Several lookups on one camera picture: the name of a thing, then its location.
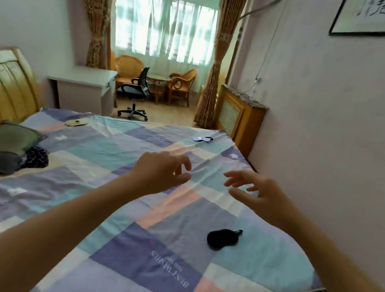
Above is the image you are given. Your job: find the person's left hand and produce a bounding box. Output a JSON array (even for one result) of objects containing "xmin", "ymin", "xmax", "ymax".
[{"xmin": 126, "ymin": 146, "xmax": 195, "ymax": 204}]

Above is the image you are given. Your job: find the person's right hand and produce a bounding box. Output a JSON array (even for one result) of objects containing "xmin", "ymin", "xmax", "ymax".
[{"xmin": 216, "ymin": 167, "xmax": 303, "ymax": 231}]

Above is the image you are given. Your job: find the person's left forearm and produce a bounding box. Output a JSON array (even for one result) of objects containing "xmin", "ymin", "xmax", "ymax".
[{"xmin": 0, "ymin": 150, "xmax": 152, "ymax": 292}]

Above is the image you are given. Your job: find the white eye mask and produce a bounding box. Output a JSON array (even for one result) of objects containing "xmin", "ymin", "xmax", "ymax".
[{"xmin": 192, "ymin": 134, "xmax": 214, "ymax": 145}]

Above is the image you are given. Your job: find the black eye mask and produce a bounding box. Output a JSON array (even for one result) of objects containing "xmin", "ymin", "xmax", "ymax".
[{"xmin": 204, "ymin": 224, "xmax": 244, "ymax": 255}]

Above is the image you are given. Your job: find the wooden radiator cover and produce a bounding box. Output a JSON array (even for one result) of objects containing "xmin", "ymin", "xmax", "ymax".
[{"xmin": 208, "ymin": 83, "xmax": 272, "ymax": 161}]

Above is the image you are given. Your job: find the pastel patchwork bed sheet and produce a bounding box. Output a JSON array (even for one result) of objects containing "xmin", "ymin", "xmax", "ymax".
[{"xmin": 0, "ymin": 92, "xmax": 348, "ymax": 292}]

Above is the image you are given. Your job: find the wicker armchair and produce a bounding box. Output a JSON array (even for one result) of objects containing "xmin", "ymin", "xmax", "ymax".
[
  {"xmin": 110, "ymin": 53, "xmax": 146, "ymax": 94},
  {"xmin": 164, "ymin": 65, "xmax": 198, "ymax": 110}
]

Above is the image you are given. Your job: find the round wicker table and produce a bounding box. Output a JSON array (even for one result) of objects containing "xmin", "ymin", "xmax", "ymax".
[{"xmin": 142, "ymin": 73, "xmax": 173, "ymax": 107}]

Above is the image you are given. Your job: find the black office chair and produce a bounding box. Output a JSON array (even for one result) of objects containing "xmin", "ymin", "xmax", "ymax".
[{"xmin": 112, "ymin": 62, "xmax": 157, "ymax": 123}]

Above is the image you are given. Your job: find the yellow round hand fan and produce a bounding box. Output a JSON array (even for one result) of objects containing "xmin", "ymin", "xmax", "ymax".
[{"xmin": 64, "ymin": 115, "xmax": 90, "ymax": 130}]

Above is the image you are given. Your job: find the white desk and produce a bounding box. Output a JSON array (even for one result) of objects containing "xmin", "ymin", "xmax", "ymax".
[{"xmin": 42, "ymin": 60, "xmax": 121, "ymax": 119}]

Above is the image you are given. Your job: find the gold patterned curtain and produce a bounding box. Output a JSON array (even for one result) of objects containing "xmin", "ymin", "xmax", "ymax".
[
  {"xmin": 192, "ymin": 0, "xmax": 250, "ymax": 133},
  {"xmin": 59, "ymin": 0, "xmax": 121, "ymax": 71}
]

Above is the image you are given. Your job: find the dark patterned cloth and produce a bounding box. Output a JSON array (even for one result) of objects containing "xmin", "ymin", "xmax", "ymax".
[{"xmin": 20, "ymin": 144, "xmax": 51, "ymax": 173}]

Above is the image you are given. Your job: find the white sheer curtain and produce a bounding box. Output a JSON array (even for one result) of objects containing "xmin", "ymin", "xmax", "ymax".
[{"xmin": 102, "ymin": 0, "xmax": 224, "ymax": 81}]

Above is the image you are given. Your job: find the green pillow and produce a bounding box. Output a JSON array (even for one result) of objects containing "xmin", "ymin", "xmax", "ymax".
[{"xmin": 0, "ymin": 120, "xmax": 48, "ymax": 161}]

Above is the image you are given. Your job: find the white wall cable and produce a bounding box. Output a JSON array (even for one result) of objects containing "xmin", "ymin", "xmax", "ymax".
[{"xmin": 240, "ymin": 0, "xmax": 292, "ymax": 100}]

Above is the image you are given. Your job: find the white wall pipe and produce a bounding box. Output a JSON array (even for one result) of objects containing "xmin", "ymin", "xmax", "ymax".
[{"xmin": 238, "ymin": 0, "xmax": 294, "ymax": 30}]

